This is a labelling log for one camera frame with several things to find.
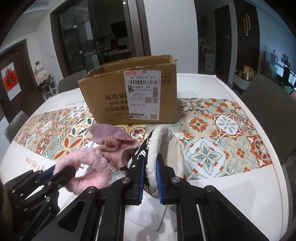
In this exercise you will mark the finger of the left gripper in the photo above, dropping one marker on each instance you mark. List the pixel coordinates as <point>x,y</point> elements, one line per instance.
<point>47,172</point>
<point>63,177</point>

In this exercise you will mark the grey dining chair far left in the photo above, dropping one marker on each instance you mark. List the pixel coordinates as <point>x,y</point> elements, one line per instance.
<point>71,82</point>

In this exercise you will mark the dark glass sliding door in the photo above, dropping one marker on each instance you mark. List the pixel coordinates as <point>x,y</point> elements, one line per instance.
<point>87,34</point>

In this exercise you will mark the brown cardboard box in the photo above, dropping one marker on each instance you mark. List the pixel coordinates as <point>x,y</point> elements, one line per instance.
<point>133,91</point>

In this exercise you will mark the white low tv cabinet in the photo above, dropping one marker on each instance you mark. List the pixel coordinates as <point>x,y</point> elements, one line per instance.
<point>239,85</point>

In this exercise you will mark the white intercom wall panel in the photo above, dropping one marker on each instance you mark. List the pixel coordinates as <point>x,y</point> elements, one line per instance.
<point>39,65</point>

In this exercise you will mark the small white shoe rack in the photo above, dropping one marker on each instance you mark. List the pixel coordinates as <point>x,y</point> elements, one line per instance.
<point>48,87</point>

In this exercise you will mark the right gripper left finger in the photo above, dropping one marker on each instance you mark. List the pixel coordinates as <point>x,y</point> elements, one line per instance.
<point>135,188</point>

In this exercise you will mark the pink fluffy soft item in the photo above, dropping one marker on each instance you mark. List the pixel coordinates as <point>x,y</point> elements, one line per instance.
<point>98,172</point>

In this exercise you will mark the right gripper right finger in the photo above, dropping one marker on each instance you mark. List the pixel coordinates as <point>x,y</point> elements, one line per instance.
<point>170,187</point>

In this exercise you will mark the mauve fluffy towel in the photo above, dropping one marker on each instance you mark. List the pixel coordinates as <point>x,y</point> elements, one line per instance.
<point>114,143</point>

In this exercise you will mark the grey dining chair left side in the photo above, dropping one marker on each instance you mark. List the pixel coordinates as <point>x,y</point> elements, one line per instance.
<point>15,125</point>

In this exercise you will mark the red fu door poster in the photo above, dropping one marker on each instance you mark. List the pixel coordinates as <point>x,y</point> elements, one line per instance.
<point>10,80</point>

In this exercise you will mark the grey dining chair right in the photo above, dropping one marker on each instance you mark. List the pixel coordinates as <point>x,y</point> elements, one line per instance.
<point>274,109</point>

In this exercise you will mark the grey dining chair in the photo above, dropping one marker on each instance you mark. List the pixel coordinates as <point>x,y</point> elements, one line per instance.
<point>71,82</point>
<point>274,109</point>
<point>15,125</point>

